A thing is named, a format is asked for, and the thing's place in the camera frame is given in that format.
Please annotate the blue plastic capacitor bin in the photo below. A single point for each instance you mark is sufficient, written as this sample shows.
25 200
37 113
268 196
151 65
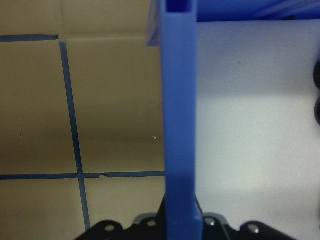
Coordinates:
180 100

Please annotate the white foam bin liner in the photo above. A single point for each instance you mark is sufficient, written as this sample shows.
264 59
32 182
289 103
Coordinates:
250 125

